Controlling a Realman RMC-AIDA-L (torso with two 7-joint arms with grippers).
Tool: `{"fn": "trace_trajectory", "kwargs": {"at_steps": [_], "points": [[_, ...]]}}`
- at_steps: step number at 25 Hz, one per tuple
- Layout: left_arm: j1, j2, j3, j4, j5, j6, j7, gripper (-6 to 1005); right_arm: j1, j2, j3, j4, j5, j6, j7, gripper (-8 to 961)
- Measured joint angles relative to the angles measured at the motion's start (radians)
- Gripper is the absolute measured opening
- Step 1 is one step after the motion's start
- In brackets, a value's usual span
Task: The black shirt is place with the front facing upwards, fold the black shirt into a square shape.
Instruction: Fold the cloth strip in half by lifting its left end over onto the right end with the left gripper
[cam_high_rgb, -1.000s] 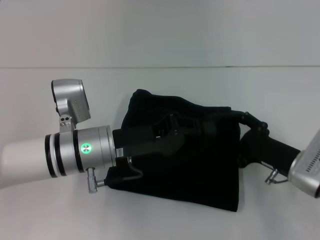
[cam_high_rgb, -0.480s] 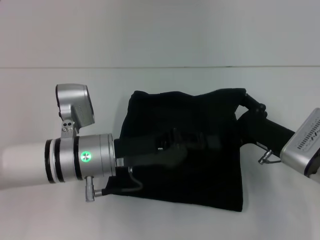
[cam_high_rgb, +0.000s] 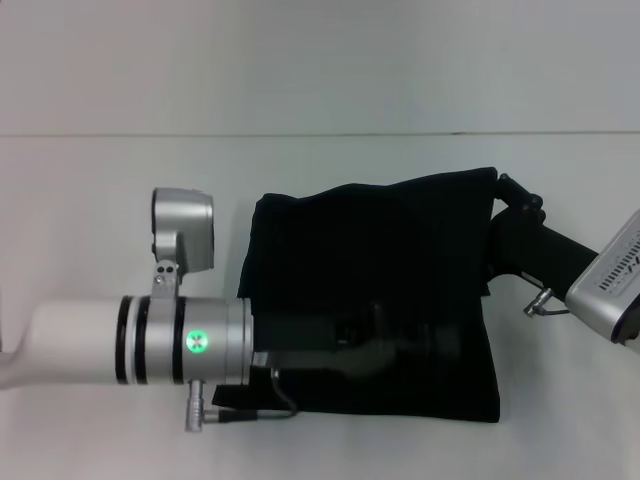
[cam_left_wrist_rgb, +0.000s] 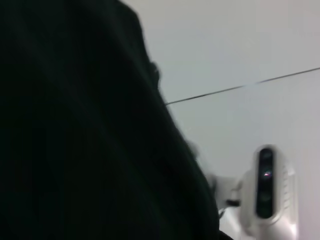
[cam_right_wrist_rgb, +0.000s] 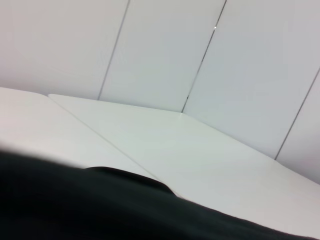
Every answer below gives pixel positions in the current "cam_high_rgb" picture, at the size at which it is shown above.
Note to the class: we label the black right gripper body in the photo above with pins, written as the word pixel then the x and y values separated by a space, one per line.
pixel 535 245

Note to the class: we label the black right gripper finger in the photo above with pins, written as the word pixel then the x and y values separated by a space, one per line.
pixel 522 197

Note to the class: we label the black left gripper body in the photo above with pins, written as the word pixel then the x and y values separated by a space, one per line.
pixel 310 342

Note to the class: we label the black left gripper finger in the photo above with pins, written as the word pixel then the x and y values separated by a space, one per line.
pixel 425 332
pixel 422 357

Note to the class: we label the black shirt with FREE print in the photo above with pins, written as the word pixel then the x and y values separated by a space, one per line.
pixel 375 240

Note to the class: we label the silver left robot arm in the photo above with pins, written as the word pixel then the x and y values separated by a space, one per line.
pixel 75 345

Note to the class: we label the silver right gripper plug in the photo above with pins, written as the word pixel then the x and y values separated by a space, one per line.
pixel 537 302

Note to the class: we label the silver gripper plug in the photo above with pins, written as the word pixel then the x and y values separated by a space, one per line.
pixel 537 302
pixel 197 405

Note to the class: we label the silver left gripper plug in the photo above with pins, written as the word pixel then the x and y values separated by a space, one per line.
pixel 197 405

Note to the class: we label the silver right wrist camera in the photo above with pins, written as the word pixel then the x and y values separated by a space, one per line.
pixel 610 285

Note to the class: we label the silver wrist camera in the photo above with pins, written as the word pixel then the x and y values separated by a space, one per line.
pixel 610 285
pixel 182 225

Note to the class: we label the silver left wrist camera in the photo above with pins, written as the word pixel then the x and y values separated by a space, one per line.
pixel 182 225

